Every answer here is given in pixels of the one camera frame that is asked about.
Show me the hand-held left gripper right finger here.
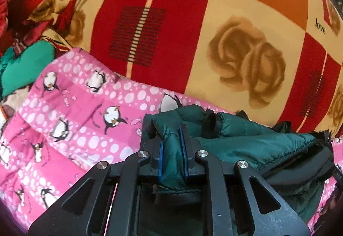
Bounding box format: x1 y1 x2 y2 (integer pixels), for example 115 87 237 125
179 123 311 236

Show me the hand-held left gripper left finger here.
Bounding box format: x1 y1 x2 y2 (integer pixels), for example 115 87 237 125
28 121 164 236

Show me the dark green puffer jacket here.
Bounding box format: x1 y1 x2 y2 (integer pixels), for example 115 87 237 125
139 104 335 236

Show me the pink penguin print blanket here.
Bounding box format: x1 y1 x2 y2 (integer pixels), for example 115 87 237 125
0 47 343 236

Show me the red checkered rose print blanket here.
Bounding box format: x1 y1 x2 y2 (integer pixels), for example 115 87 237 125
27 0 343 137

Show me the beige fleece cloth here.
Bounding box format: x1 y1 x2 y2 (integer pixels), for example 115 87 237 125
0 85 34 120

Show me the green knit sweater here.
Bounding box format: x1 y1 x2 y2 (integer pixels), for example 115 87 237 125
0 40 56 98

